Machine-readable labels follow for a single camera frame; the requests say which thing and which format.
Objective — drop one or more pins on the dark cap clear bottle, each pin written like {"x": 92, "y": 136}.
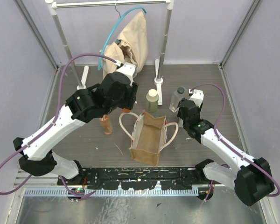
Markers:
{"x": 177, "y": 96}

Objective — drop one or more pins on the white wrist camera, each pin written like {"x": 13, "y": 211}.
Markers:
{"x": 196, "y": 96}
{"x": 127, "y": 69}

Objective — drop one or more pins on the canvas tote bag with handles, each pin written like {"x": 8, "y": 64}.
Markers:
{"x": 149, "y": 137}

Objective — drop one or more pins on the beige cloth garment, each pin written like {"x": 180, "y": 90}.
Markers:
{"x": 128, "y": 46}

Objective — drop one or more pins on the white slotted cable duct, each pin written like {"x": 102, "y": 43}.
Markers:
{"x": 119, "y": 192}

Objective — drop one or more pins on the small green led board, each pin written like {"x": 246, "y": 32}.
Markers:
{"x": 78, "y": 191}

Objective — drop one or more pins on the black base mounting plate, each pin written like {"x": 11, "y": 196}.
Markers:
{"x": 139, "y": 178}

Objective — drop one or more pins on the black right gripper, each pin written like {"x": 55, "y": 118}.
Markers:
{"x": 199, "y": 109}

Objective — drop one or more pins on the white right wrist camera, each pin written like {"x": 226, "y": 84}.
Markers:
{"x": 196, "y": 96}

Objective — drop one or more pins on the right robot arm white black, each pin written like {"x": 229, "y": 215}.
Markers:
{"x": 250, "y": 178}

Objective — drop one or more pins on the pink cap amber bottle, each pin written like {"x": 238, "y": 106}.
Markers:
{"x": 106, "y": 124}

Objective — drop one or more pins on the cream lid green jar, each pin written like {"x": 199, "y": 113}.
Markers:
{"x": 152, "y": 101}

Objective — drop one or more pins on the white bottle grey cap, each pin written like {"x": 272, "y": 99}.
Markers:
{"x": 180, "y": 123}

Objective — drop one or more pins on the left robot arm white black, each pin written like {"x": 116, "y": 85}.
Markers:
{"x": 38, "y": 159}

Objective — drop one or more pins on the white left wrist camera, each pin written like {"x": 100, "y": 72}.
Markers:
{"x": 127, "y": 69}

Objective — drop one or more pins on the blue clothes hanger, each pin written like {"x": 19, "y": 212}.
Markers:
{"x": 112, "y": 35}

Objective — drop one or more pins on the blue bottle white pump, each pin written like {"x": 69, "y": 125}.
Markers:
{"x": 125, "y": 110}

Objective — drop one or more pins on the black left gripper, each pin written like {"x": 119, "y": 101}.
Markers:
{"x": 129, "y": 98}

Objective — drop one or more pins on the white metal clothes rack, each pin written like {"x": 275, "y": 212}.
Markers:
{"x": 158, "y": 80}

